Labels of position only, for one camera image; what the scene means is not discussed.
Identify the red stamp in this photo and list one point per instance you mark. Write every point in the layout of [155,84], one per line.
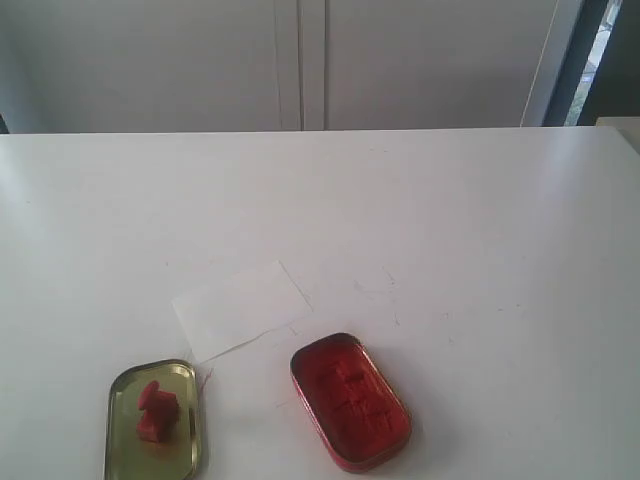
[160,412]

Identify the red ink pad tin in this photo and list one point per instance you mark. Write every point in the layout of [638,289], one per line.
[360,419]

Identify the white paper sheet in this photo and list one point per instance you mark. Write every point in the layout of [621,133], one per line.
[226,314]

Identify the gold tin lid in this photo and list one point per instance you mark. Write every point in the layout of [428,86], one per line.
[129,457]

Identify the white cabinet doors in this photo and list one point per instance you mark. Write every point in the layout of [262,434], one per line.
[172,66]

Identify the dark window frame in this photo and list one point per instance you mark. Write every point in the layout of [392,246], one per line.
[599,74]

